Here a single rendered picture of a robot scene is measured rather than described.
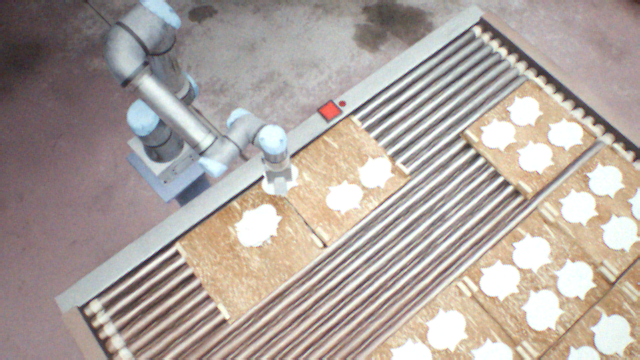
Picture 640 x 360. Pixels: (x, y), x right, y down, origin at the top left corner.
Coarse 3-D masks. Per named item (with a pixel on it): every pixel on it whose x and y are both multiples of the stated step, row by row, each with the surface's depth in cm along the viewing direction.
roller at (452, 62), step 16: (464, 48) 207; (448, 64) 204; (432, 80) 202; (400, 96) 198; (384, 112) 195; (368, 128) 193; (160, 272) 170; (144, 288) 168; (112, 304) 167; (128, 304) 167; (96, 320) 164
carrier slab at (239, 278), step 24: (264, 192) 180; (216, 216) 177; (240, 216) 177; (288, 216) 176; (192, 240) 173; (216, 240) 173; (288, 240) 173; (312, 240) 173; (192, 264) 170; (216, 264) 170; (240, 264) 170; (264, 264) 169; (288, 264) 169; (216, 288) 166; (240, 288) 166; (264, 288) 166; (240, 312) 163
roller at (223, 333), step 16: (544, 80) 200; (464, 144) 189; (432, 160) 187; (448, 160) 187; (416, 176) 184; (400, 192) 181; (384, 208) 179; (368, 224) 178; (336, 240) 174; (320, 256) 172; (304, 272) 170; (288, 288) 169; (240, 320) 164; (224, 336) 162; (192, 352) 160; (208, 352) 161
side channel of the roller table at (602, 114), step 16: (496, 16) 210; (496, 32) 208; (512, 32) 206; (512, 48) 206; (528, 48) 203; (528, 64) 204; (544, 64) 199; (560, 80) 196; (576, 80) 196; (576, 96) 194; (592, 96) 193; (592, 112) 192; (608, 112) 190; (608, 128) 190; (624, 128) 187; (624, 144) 188
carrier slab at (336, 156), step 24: (312, 144) 188; (336, 144) 187; (360, 144) 187; (312, 168) 184; (336, 168) 183; (360, 168) 183; (288, 192) 180; (312, 192) 180; (384, 192) 179; (312, 216) 176; (336, 216) 176; (360, 216) 176
